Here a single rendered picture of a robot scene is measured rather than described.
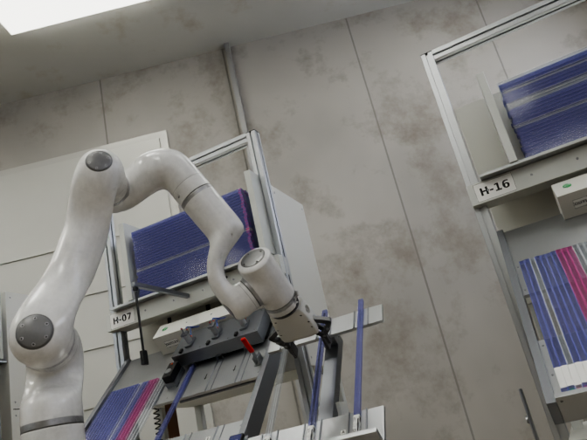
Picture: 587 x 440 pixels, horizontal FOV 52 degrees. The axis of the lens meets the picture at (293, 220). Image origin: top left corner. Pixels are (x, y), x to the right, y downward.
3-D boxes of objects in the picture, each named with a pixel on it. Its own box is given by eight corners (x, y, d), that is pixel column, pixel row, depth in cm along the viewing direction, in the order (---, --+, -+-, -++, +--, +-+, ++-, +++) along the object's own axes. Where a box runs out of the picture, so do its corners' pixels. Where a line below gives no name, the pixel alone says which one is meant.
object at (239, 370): (267, 387, 183) (259, 374, 181) (99, 433, 205) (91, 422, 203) (286, 323, 212) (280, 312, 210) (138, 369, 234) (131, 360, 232)
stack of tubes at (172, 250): (255, 256, 211) (241, 187, 220) (139, 298, 228) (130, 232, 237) (272, 262, 222) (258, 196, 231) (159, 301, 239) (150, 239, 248)
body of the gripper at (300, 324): (302, 286, 145) (321, 317, 151) (265, 299, 148) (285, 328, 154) (300, 308, 139) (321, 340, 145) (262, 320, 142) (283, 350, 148)
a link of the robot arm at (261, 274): (269, 318, 138) (300, 292, 140) (242, 278, 131) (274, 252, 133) (254, 304, 145) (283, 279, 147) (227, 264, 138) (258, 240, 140)
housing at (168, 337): (286, 333, 209) (267, 300, 204) (171, 367, 225) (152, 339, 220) (290, 319, 216) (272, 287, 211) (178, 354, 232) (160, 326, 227)
